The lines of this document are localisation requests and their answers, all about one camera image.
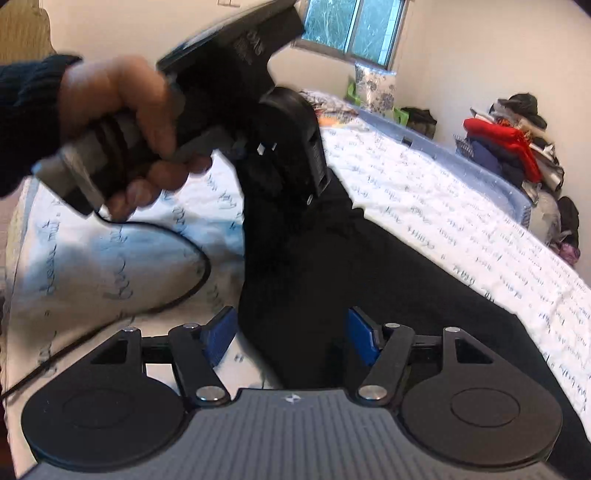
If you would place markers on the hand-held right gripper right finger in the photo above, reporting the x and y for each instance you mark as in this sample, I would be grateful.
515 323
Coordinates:
362 337

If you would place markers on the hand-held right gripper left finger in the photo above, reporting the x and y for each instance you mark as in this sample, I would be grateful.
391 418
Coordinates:
220 337

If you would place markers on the black pants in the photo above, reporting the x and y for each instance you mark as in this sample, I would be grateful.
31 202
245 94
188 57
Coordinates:
332 277

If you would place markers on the person's left forearm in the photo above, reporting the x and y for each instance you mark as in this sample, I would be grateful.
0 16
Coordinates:
32 115

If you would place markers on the person's left hand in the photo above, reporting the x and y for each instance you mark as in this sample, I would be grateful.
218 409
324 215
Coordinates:
120 97

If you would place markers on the pile of patterned cloths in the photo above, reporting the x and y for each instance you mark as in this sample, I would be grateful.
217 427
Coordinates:
332 108

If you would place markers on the floral pillow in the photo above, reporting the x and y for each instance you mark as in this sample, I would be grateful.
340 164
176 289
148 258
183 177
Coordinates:
376 87

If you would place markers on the window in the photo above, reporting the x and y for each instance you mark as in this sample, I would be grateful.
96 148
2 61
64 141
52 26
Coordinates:
355 25

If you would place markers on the green basket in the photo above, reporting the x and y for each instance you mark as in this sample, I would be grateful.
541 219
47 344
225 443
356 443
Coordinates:
400 117

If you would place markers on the white script-print bed sheet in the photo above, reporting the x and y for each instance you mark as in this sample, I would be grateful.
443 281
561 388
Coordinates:
443 207

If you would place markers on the dark backpack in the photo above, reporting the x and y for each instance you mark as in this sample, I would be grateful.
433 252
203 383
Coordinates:
419 122

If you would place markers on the blue mattress edge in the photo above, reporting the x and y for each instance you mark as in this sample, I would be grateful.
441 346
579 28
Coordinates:
452 157

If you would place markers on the navy garment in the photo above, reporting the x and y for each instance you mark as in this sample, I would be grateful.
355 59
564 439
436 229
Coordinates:
489 161

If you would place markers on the clear plastic bag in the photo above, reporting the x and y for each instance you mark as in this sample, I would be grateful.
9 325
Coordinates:
545 217

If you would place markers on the purple bag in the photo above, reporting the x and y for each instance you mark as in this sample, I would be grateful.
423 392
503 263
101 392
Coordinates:
570 254

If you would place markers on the black bag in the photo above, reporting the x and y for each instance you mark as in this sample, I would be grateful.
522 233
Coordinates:
569 221

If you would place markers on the red garment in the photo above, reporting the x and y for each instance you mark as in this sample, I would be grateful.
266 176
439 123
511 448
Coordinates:
508 141

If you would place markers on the beige headboard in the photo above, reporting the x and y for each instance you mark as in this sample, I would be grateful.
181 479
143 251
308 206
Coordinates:
23 27

